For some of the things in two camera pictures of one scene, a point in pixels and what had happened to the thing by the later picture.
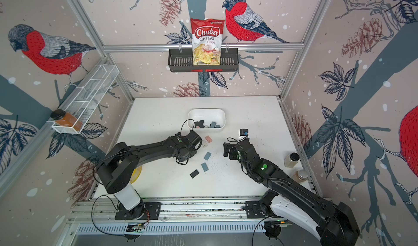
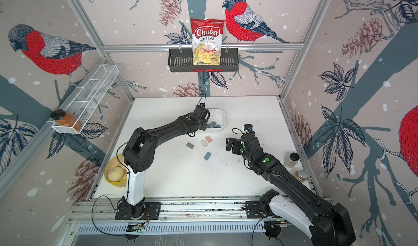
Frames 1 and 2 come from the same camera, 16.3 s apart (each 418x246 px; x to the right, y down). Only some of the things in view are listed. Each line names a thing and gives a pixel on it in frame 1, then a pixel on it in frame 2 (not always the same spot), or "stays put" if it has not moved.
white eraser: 204,143 stays put
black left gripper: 195,152 -> 205,124
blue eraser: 207,155 stays put
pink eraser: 208,139 stays put
